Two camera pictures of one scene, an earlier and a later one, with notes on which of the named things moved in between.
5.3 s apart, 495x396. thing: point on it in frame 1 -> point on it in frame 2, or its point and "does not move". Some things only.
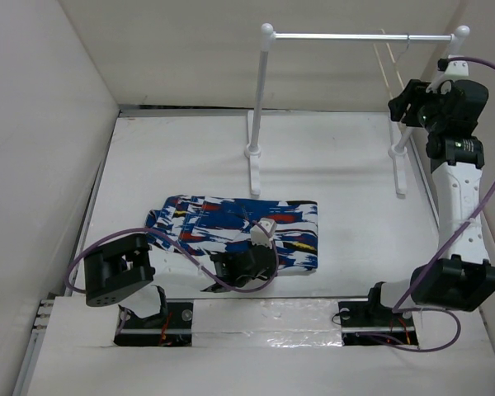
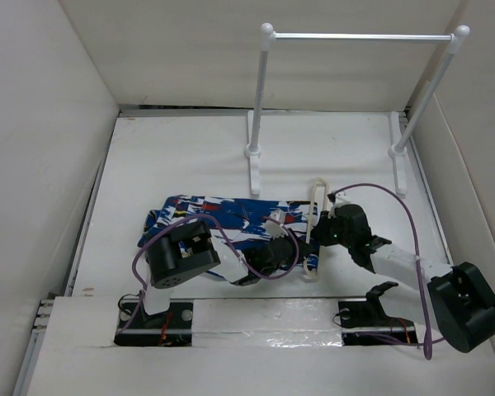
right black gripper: x=413 y=95 -> x=319 y=231
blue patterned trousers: x=213 y=225 does not move
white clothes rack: x=268 y=34 does not move
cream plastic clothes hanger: x=400 y=80 -> x=318 y=181
